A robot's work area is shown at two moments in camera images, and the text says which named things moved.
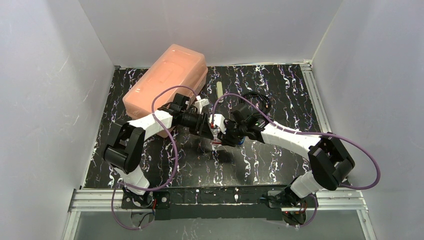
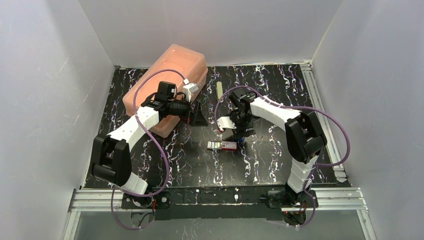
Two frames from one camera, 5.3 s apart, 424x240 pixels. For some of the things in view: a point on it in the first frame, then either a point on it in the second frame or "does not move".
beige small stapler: [219, 91] does not move
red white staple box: [216, 140] to [222, 145]
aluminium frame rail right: [315, 96] does not move
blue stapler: [241, 142] does not move
